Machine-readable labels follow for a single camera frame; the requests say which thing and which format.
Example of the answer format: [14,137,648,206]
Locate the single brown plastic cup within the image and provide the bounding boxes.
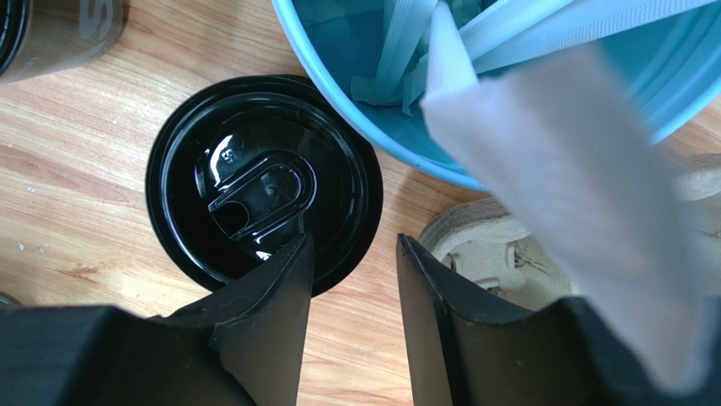
[0,292,23,310]

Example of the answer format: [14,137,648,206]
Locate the bottom pulp cup carrier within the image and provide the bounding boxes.
[420,154,720,310]

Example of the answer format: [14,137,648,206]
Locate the black lid stack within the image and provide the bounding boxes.
[145,74,383,295]

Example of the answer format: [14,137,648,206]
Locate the light blue straw holder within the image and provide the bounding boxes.
[273,1,720,189]

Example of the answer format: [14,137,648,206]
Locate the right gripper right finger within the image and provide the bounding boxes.
[396,234,720,405]

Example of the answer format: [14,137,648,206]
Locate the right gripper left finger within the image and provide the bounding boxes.
[1,234,315,405]

